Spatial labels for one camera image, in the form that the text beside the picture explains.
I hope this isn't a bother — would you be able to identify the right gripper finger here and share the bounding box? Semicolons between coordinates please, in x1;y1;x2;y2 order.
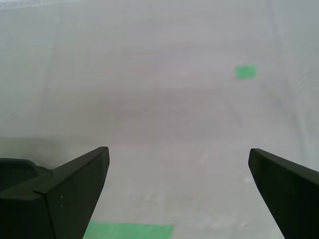
248;148;319;239
0;146;110;239

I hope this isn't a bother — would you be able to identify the translucent white table cover sheet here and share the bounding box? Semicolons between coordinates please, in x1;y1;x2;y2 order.
0;0;319;239

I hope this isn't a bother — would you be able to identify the small green tape square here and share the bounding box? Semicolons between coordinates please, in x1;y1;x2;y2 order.
235;65;257;81

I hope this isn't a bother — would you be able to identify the black perforated plastic basket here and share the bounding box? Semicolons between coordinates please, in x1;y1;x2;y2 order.
0;158;54;194

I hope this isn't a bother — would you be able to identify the long green tape strip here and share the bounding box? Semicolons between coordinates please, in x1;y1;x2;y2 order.
83;221;175;239

